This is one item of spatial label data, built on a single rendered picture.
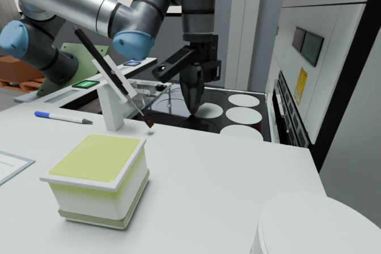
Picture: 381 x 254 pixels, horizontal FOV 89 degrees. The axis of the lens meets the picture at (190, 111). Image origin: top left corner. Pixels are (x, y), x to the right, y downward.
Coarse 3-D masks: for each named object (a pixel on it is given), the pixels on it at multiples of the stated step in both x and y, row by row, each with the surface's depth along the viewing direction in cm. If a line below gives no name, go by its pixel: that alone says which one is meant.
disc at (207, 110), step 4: (204, 104) 61; (208, 104) 61; (212, 104) 61; (200, 108) 59; (204, 108) 59; (208, 108) 59; (212, 108) 59; (216, 108) 59; (220, 108) 59; (196, 112) 56; (200, 112) 56; (204, 112) 56; (208, 112) 56; (212, 112) 56; (216, 112) 56; (220, 112) 56; (200, 116) 54; (204, 116) 54; (208, 116) 54; (212, 116) 54; (216, 116) 54
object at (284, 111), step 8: (280, 88) 62; (272, 96) 71; (280, 96) 56; (272, 104) 69; (280, 104) 54; (272, 112) 66; (288, 112) 47; (280, 120) 58; (288, 120) 44; (280, 128) 54; (288, 128) 42; (280, 136) 51; (288, 136) 41; (296, 136) 39; (288, 144) 40; (296, 144) 36
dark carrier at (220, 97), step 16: (160, 96) 67; (176, 96) 67; (224, 96) 67; (256, 96) 67; (144, 112) 56; (160, 112) 56; (176, 112) 56; (224, 112) 56; (192, 128) 49; (208, 128) 49; (256, 128) 49
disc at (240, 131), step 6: (228, 126) 50; (234, 126) 50; (240, 126) 50; (246, 126) 50; (222, 132) 47; (228, 132) 47; (234, 132) 47; (240, 132) 47; (246, 132) 47; (252, 132) 47; (258, 132) 47; (252, 138) 45; (258, 138) 45
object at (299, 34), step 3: (297, 30) 50; (297, 33) 50; (300, 33) 46; (303, 33) 44; (294, 36) 53; (297, 36) 49; (300, 36) 46; (294, 39) 52; (297, 39) 49; (300, 39) 46; (294, 42) 52; (297, 42) 49; (300, 42) 45; (294, 45) 51; (297, 45) 48; (300, 45) 45; (297, 48) 48
